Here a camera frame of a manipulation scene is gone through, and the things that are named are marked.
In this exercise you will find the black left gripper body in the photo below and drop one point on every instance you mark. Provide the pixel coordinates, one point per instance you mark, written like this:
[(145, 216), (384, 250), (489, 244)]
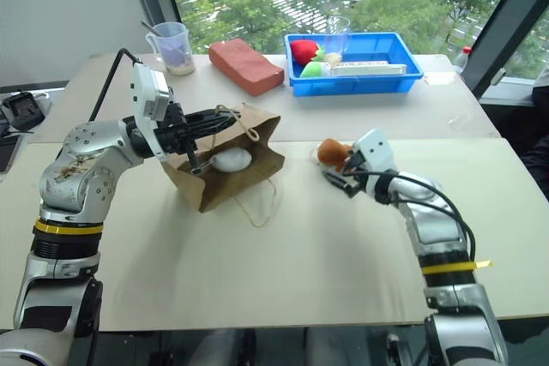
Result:
[(176, 132)]

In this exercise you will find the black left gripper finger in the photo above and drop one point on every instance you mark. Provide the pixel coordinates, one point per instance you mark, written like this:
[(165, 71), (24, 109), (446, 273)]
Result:
[(216, 115), (214, 127)]

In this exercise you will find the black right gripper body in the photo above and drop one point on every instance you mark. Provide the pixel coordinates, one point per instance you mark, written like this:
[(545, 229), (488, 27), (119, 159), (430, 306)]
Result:
[(355, 173)]

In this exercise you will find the brown plush toy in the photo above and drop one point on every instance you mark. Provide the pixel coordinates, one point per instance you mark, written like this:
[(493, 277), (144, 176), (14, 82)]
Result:
[(331, 151)]

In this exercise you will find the brown paper bag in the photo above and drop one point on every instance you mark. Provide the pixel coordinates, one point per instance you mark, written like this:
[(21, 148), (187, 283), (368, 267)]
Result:
[(257, 156)]

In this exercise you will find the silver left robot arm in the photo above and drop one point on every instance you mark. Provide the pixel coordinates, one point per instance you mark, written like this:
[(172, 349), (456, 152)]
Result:
[(77, 169)]

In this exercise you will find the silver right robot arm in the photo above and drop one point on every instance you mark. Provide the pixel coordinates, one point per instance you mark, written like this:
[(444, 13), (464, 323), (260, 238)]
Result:
[(433, 229)]

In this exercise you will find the white plush toy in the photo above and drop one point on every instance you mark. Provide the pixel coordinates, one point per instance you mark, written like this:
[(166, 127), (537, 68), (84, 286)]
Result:
[(231, 159)]

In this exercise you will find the green plush toy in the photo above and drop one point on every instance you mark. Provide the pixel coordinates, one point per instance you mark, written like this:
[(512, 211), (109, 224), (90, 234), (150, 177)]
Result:
[(313, 70)]

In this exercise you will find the red strawberry plush toy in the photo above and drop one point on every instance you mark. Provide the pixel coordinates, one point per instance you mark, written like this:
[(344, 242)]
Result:
[(303, 51)]

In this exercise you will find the red brick block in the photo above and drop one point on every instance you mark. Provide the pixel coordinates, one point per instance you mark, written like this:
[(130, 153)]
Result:
[(246, 66)]

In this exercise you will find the blue plastic bin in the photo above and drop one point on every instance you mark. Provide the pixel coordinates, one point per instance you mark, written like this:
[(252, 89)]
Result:
[(356, 83)]

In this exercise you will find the clear plastic measuring cup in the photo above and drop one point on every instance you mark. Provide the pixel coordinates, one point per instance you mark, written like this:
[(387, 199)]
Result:
[(176, 51)]

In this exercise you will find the flat white box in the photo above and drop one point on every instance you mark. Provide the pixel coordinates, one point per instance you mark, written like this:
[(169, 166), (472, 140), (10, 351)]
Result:
[(369, 69)]

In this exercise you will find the thin stirring stick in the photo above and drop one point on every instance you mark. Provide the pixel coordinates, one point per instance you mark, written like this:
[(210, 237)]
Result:
[(150, 27)]

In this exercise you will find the clear drinking glass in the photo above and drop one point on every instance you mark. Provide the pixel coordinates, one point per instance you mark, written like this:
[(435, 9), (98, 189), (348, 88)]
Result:
[(338, 40)]

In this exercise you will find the white bottle with red cap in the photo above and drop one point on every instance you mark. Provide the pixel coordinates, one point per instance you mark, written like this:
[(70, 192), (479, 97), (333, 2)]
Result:
[(462, 59)]

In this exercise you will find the black electronic device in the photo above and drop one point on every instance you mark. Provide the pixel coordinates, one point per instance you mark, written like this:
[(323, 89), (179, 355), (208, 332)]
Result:
[(23, 111)]

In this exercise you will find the dark flat tablet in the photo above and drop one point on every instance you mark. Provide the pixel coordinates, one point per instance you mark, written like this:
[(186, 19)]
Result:
[(7, 154)]

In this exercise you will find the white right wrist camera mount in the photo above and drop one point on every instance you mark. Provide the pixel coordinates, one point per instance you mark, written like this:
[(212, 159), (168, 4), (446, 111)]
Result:
[(375, 145)]

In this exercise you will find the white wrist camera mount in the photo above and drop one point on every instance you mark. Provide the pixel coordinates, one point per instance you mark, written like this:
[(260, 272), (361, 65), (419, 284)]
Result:
[(148, 91), (375, 145)]

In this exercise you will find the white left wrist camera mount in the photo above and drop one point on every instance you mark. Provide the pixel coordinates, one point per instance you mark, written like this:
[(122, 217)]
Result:
[(148, 91)]

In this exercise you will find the dark window frame post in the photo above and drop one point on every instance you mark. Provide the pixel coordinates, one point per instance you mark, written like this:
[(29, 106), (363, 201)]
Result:
[(508, 27)]

